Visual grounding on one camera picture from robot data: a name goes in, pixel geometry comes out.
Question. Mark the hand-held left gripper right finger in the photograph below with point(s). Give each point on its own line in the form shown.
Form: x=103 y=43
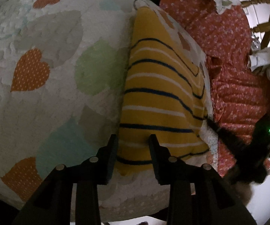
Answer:
x=155 y=155

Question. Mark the wooden chair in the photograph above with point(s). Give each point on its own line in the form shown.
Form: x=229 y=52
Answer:
x=266 y=21

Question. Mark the red floral quilt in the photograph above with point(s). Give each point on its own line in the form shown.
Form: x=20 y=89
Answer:
x=226 y=79

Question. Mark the white quilted heart blanket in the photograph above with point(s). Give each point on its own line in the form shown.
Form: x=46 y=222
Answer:
x=55 y=75

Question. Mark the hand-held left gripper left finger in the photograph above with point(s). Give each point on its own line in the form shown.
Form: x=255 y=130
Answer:
x=110 y=155

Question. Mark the yellow striped sweater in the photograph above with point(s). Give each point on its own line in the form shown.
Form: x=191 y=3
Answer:
x=163 y=103

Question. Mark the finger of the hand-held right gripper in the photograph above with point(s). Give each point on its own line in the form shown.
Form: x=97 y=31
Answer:
x=226 y=134

